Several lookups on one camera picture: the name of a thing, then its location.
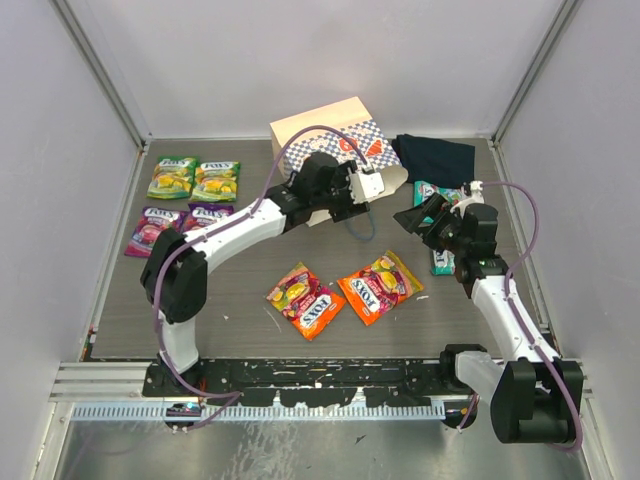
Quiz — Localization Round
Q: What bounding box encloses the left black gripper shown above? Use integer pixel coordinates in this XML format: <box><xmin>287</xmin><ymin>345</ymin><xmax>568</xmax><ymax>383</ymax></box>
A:
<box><xmin>311</xmin><ymin>162</ymin><xmax>369</xmax><ymax>221</ymax></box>

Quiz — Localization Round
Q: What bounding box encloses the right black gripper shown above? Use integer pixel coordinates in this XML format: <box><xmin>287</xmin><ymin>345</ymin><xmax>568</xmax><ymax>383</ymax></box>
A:
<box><xmin>394</xmin><ymin>192</ymin><xmax>469</xmax><ymax>256</ymax></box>

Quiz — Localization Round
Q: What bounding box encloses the green snack packet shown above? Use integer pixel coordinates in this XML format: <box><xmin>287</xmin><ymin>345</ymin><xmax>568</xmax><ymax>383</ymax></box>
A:
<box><xmin>413</xmin><ymin>181</ymin><xmax>467</xmax><ymax>207</ymax></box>

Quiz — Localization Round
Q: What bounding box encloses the blue checkered paper bag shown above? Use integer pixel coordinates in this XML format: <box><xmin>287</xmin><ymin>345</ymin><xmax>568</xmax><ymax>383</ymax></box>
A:
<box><xmin>270</xmin><ymin>96</ymin><xmax>408</xmax><ymax>201</ymax></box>

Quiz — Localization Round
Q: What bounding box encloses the orange fruit candy bag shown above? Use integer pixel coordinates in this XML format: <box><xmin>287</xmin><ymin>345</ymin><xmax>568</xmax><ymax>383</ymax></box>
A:
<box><xmin>337</xmin><ymin>250</ymin><xmax>424</xmax><ymax>326</ymax></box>
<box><xmin>266</xmin><ymin>262</ymin><xmax>346</xmax><ymax>341</ymax></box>

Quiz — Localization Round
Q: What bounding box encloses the yellow green candy bag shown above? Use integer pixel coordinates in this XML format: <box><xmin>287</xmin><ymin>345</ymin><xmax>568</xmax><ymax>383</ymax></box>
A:
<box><xmin>190</xmin><ymin>161</ymin><xmax>241</xmax><ymax>203</ymax></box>
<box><xmin>146</xmin><ymin>156</ymin><xmax>199</xmax><ymax>200</ymax></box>

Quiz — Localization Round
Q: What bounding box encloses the purple berries snack bag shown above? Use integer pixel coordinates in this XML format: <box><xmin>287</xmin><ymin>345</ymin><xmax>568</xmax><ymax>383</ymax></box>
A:
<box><xmin>181</xmin><ymin>203</ymin><xmax>234</xmax><ymax>233</ymax></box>
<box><xmin>124</xmin><ymin>206</ymin><xmax>187</xmax><ymax>258</ymax></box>

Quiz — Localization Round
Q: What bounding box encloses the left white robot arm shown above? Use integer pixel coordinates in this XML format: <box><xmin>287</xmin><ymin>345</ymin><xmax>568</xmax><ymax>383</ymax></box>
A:
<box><xmin>140</xmin><ymin>152</ymin><xmax>368</xmax><ymax>399</ymax></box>

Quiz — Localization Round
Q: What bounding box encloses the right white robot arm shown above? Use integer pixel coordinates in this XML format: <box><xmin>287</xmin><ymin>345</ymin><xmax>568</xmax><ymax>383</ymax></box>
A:
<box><xmin>394</xmin><ymin>194</ymin><xmax>584</xmax><ymax>452</ymax></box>

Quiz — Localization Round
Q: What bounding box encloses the dark blue folded cloth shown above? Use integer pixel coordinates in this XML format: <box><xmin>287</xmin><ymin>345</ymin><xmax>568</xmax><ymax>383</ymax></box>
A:
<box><xmin>391</xmin><ymin>134</ymin><xmax>475</xmax><ymax>189</ymax></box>

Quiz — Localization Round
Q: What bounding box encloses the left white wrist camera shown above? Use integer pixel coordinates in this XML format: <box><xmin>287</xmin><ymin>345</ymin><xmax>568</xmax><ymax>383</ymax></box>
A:
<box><xmin>348</xmin><ymin>171</ymin><xmax>385</xmax><ymax>204</ymax></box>

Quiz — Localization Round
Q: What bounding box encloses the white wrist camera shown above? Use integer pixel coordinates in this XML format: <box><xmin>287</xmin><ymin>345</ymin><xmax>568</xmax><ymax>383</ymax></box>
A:
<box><xmin>450</xmin><ymin>180</ymin><xmax>485</xmax><ymax>217</ymax></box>
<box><xmin>348</xmin><ymin>171</ymin><xmax>385</xmax><ymax>204</ymax></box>

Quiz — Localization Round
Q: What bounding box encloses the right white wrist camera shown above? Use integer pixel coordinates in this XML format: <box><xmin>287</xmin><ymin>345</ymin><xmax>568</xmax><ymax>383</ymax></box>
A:
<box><xmin>450</xmin><ymin>180</ymin><xmax>485</xmax><ymax>217</ymax></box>

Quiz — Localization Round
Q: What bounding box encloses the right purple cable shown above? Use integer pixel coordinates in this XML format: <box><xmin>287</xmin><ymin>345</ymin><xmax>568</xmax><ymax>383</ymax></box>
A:
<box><xmin>457</xmin><ymin>180</ymin><xmax>585</xmax><ymax>454</ymax></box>

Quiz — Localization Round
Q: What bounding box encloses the purple cable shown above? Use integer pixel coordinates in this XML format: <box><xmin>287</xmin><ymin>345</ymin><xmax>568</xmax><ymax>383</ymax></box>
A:
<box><xmin>152</xmin><ymin>124</ymin><xmax>374</xmax><ymax>432</ymax></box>
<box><xmin>457</xmin><ymin>180</ymin><xmax>585</xmax><ymax>454</ymax></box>

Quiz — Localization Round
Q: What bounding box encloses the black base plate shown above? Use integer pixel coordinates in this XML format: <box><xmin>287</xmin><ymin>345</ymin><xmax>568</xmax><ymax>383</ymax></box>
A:
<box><xmin>142</xmin><ymin>357</ymin><xmax>501</xmax><ymax>409</ymax></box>

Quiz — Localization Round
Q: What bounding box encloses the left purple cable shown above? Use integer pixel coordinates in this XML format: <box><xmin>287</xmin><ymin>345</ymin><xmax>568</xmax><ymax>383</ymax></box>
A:
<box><xmin>152</xmin><ymin>124</ymin><xmax>374</xmax><ymax>432</ymax></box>

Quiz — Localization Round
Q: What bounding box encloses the slotted cable duct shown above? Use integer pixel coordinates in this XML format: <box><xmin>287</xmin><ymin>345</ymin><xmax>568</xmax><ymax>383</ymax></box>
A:
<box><xmin>70</xmin><ymin>401</ymin><xmax>446</xmax><ymax>422</ymax></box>

